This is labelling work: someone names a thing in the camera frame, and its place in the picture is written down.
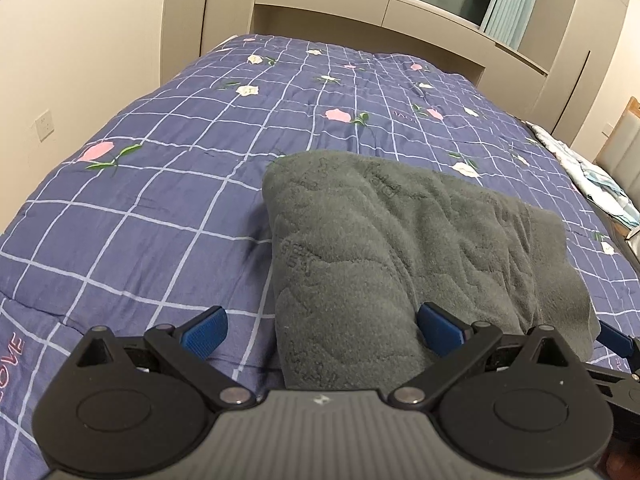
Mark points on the white wall socket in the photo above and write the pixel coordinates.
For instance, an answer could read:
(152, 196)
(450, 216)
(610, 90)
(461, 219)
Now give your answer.
(44, 125)

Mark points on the white plastic bag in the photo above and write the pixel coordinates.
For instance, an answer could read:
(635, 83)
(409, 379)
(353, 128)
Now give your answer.
(633, 239)

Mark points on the light blue patterned pillow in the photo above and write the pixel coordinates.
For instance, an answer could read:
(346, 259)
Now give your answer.
(594, 182)

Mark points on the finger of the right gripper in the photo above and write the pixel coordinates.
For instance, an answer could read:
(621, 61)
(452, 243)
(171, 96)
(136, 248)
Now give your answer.
(623, 345)
(621, 393)

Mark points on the grey fleece pants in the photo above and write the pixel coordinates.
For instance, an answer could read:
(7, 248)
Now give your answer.
(360, 243)

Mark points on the blue floral checked quilt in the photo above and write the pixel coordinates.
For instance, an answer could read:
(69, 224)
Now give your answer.
(160, 215)

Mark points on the light blue right curtain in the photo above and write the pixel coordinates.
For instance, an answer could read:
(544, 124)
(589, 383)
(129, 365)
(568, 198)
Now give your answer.
(506, 21)

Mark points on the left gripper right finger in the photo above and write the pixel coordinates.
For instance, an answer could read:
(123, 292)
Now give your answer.
(442, 332)

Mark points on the beige built-in wardrobe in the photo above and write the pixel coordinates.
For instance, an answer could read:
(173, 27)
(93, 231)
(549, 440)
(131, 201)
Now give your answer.
(555, 77)

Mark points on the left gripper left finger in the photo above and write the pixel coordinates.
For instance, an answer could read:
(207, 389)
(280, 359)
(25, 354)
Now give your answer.
(203, 334)

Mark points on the wooden padded headboard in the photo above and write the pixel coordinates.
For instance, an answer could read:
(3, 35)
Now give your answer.
(620, 155)

